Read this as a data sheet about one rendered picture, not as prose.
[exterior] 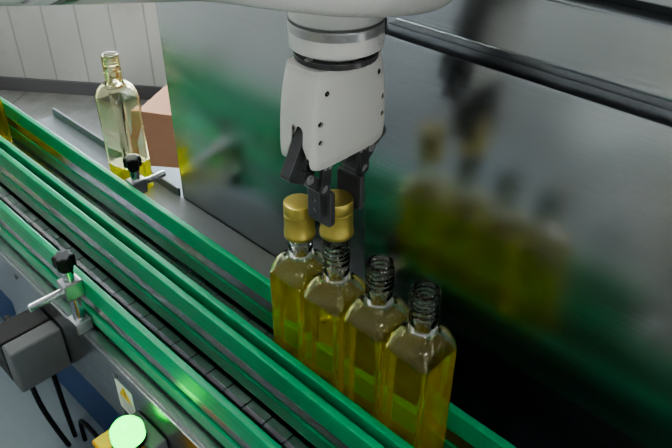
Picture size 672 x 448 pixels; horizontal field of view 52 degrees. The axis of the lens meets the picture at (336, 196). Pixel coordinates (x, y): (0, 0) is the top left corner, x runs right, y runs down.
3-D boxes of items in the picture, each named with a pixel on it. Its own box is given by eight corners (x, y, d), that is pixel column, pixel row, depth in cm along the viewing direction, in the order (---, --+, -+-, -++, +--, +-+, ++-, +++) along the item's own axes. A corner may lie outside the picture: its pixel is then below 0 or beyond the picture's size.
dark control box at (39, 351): (72, 367, 110) (61, 328, 105) (24, 396, 105) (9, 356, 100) (48, 341, 114) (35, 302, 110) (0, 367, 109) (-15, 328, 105)
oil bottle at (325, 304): (368, 407, 87) (373, 274, 75) (336, 434, 83) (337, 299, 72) (335, 382, 90) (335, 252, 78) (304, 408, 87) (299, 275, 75)
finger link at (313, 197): (311, 155, 67) (313, 213, 70) (287, 168, 65) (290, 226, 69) (335, 167, 65) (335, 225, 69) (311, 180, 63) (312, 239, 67)
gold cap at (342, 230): (360, 232, 72) (361, 196, 70) (337, 247, 70) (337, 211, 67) (336, 218, 74) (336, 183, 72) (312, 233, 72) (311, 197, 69)
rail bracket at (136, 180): (177, 215, 123) (167, 149, 115) (143, 231, 119) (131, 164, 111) (164, 206, 125) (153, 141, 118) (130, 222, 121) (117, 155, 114)
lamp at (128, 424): (153, 439, 89) (150, 423, 88) (123, 460, 87) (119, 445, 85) (134, 419, 92) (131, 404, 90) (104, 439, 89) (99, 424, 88)
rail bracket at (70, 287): (98, 331, 99) (79, 257, 91) (49, 359, 94) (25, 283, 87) (84, 317, 101) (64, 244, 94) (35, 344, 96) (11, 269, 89)
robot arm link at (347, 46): (338, -7, 65) (338, 24, 66) (266, 15, 59) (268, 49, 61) (408, 13, 60) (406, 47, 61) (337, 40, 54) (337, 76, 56)
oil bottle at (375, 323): (405, 432, 84) (417, 298, 72) (374, 461, 80) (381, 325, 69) (371, 406, 87) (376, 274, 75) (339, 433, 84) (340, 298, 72)
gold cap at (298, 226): (319, 226, 78) (318, 194, 76) (311, 245, 76) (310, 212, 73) (288, 223, 79) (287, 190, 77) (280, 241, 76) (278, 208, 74)
